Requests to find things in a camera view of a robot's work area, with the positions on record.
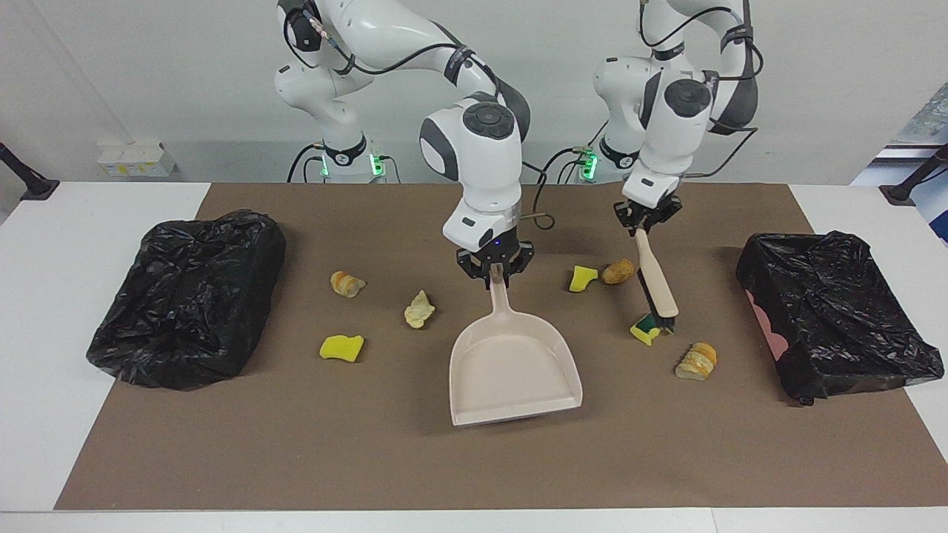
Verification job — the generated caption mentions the black camera stand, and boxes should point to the black camera stand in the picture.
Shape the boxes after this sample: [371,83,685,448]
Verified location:
[0,141,60,202]
[879,143,948,206]

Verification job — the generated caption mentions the black base power cable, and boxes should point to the black base power cable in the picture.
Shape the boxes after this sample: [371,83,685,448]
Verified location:
[287,143,327,184]
[537,144,593,186]

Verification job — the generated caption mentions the beige hand brush black bristles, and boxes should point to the beige hand brush black bristles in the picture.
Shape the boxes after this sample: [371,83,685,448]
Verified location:
[633,226,680,334]

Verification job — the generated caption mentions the black plastic trash bag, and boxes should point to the black plastic trash bag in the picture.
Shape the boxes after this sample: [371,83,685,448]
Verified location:
[86,209,287,391]
[735,230,945,406]

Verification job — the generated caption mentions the cream foam chunk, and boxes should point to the cream foam chunk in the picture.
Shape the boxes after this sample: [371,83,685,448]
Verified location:
[404,290,436,329]

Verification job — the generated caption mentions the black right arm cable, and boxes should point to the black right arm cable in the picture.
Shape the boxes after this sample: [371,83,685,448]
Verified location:
[285,0,555,229]

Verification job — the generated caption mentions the white wall socket box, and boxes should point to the white wall socket box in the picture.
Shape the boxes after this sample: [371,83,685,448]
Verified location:
[97,141,177,178]

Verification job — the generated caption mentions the pink plastic bin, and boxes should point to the pink plastic bin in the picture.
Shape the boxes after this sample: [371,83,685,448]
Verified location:
[744,289,792,363]

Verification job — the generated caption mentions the beige plastic dustpan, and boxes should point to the beige plastic dustpan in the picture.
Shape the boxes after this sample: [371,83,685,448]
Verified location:
[448,263,584,428]

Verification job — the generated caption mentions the yellow green sponge piece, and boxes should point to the yellow green sponge piece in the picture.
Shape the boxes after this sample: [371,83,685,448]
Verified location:
[630,312,675,346]

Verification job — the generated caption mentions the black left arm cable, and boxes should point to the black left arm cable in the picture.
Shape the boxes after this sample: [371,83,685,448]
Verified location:
[637,0,761,180]

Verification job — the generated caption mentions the brown table mat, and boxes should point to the brown table mat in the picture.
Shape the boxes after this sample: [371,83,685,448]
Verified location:
[53,183,948,512]

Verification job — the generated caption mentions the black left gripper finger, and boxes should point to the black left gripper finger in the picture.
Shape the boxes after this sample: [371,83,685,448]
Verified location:
[613,200,641,238]
[643,195,683,235]

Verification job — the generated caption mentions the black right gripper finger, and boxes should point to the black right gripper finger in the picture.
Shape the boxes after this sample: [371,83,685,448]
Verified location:
[455,250,490,281]
[501,243,535,289]

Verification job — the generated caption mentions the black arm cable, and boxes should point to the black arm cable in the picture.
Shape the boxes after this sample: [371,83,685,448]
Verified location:
[637,0,761,180]
[285,0,555,229]

